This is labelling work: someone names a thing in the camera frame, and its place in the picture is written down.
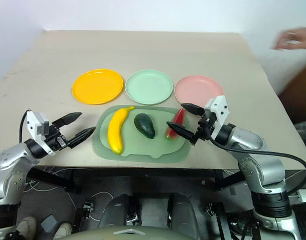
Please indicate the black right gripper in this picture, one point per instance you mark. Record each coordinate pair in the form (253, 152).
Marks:
(205, 128)

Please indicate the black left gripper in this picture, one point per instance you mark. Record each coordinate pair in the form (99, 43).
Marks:
(55, 140)

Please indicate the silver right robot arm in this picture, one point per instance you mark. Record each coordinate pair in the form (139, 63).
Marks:
(262, 170)

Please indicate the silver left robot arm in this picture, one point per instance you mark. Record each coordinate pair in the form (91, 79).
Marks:
(10, 160)

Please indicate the pink plate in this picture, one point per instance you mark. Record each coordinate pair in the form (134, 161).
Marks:
(197, 87)

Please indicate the yellow plate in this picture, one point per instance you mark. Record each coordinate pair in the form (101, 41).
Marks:
(97, 86)

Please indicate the green plate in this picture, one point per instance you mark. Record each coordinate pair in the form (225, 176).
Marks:
(149, 86)

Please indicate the bare person hand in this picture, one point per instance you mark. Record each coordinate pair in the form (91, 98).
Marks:
(296, 38)

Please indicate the red watermelon slice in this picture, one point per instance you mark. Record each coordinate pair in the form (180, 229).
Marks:
(176, 120)

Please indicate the yellow banana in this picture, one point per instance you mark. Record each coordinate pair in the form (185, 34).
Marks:
(115, 130)

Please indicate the dark green avocado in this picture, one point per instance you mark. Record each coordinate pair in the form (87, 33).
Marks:
(144, 125)

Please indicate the green tray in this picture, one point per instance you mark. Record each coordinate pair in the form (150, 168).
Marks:
(142, 150)

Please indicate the dark rounded robot leg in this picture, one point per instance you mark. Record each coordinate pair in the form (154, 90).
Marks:
(182, 212)
(117, 210)

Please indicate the small grey box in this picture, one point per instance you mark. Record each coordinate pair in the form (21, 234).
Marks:
(49, 222)

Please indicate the beige shoe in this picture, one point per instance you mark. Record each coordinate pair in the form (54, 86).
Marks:
(63, 230)
(26, 226)

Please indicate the olive grey robot body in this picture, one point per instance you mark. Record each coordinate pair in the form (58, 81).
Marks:
(132, 232)

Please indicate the white power strip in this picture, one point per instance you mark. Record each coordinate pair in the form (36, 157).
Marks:
(305, 195)

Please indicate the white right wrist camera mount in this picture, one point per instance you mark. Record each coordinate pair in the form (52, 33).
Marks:
(218, 107)

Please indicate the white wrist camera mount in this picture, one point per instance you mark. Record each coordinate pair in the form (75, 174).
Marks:
(218, 107)
(33, 125)

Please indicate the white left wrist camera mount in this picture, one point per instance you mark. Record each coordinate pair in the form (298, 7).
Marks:
(33, 125)

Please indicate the black table frame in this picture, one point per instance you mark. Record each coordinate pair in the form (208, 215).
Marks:
(142, 175)

